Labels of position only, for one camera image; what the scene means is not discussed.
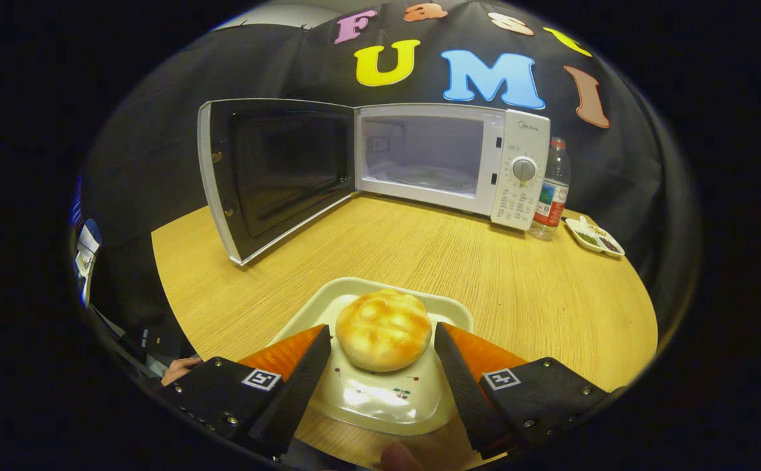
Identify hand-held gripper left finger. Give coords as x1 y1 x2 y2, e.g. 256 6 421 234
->
158 324 332 459

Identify white divided bean dish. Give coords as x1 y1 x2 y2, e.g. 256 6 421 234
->
565 216 626 258

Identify round bread bun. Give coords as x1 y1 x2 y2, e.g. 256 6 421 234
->
335 288 433 373

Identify clear plastic water bottle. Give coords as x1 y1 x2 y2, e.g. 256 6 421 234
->
529 137 571 241

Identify white microwave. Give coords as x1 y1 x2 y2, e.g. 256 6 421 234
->
197 98 551 267

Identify cream cherry print tray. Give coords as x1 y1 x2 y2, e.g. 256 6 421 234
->
269 277 474 436

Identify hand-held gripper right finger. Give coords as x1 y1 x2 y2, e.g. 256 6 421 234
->
434 322 620 459

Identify black backdrop cloth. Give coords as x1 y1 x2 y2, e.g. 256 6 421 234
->
79 0 701 367

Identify blue and white object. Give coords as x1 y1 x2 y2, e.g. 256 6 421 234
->
76 219 103 308

